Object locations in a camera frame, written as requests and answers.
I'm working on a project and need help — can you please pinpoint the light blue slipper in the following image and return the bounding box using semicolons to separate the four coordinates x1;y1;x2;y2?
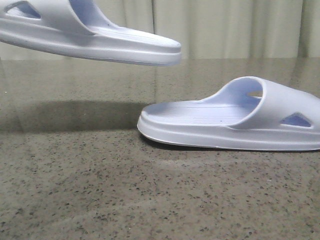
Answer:
137;76;320;151
0;0;182;66

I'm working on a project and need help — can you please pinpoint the pale grey-green curtain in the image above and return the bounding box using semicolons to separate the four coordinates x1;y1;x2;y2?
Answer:
0;0;320;61

